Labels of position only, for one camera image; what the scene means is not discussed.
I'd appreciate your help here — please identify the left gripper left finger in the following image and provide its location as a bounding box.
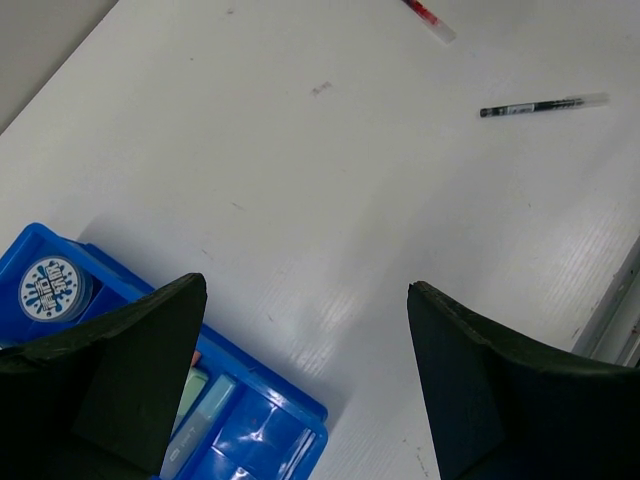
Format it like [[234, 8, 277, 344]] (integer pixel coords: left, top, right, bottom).
[[1, 273, 207, 479]]

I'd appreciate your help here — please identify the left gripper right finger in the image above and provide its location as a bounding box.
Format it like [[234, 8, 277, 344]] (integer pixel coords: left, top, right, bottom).
[[407, 281, 639, 479]]

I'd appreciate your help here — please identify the blue pastel highlighter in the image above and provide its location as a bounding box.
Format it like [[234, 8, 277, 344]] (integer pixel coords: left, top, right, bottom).
[[159, 375, 236, 480]]

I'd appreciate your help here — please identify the green pastel highlighter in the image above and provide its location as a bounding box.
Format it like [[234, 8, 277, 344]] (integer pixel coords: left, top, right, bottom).
[[173, 367, 208, 430]]

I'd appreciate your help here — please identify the blue tape jar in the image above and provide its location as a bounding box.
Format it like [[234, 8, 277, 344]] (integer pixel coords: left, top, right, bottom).
[[18, 256, 93, 323]]

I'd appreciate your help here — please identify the black ink clear pen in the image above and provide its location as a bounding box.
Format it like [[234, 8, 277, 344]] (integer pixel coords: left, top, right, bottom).
[[479, 93, 610, 119]]

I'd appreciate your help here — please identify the red ink clear pen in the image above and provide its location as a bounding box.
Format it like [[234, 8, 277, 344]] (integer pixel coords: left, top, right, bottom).
[[403, 0, 456, 45]]

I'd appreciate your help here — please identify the blue plastic sorting tray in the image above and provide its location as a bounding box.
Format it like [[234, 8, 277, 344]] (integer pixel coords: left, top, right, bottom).
[[1, 223, 328, 479]]

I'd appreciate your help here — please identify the aluminium table rail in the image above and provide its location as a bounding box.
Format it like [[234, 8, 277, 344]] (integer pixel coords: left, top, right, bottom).
[[572, 241, 639, 368]]

